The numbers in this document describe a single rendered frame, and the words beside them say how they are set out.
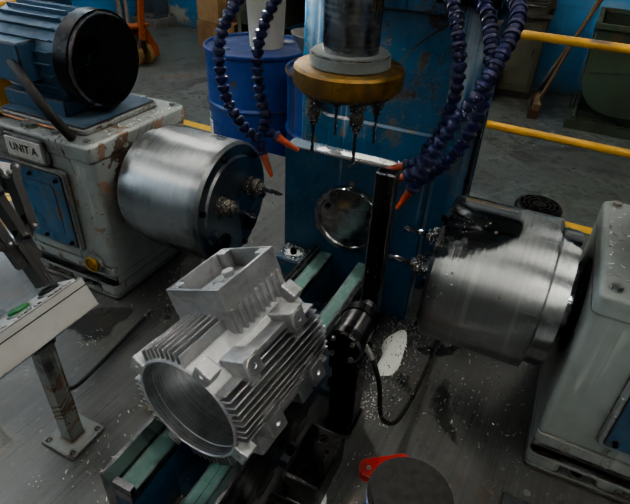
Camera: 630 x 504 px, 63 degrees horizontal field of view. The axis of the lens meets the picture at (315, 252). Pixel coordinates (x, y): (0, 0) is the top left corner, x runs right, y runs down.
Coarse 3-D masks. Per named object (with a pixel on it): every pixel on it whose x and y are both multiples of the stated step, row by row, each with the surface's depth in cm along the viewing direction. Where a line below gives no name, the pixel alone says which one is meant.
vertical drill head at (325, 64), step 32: (352, 0) 73; (384, 0) 76; (352, 32) 76; (320, 64) 78; (352, 64) 76; (384, 64) 78; (320, 96) 78; (352, 96) 76; (384, 96) 78; (352, 128) 82; (352, 160) 85
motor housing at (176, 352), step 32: (192, 320) 66; (256, 320) 68; (320, 320) 73; (160, 352) 62; (192, 352) 62; (224, 352) 63; (288, 352) 68; (320, 352) 74; (160, 384) 71; (192, 384) 75; (224, 384) 61; (256, 384) 62; (288, 384) 68; (160, 416) 70; (192, 416) 73; (224, 416) 73; (256, 416) 63; (192, 448) 70; (224, 448) 68
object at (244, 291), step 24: (216, 264) 76; (240, 264) 77; (264, 264) 70; (168, 288) 69; (192, 288) 72; (216, 288) 64; (240, 288) 67; (264, 288) 70; (192, 312) 68; (216, 312) 66; (240, 312) 66
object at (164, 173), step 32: (160, 128) 102; (128, 160) 99; (160, 160) 96; (192, 160) 94; (224, 160) 95; (256, 160) 107; (128, 192) 98; (160, 192) 95; (192, 192) 92; (224, 192) 98; (256, 192) 104; (160, 224) 97; (192, 224) 94; (224, 224) 102
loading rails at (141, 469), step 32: (320, 256) 111; (320, 288) 111; (352, 288) 102; (320, 384) 94; (288, 416) 79; (128, 448) 69; (160, 448) 71; (288, 448) 82; (128, 480) 67; (160, 480) 71; (192, 480) 75; (224, 480) 67; (256, 480) 74
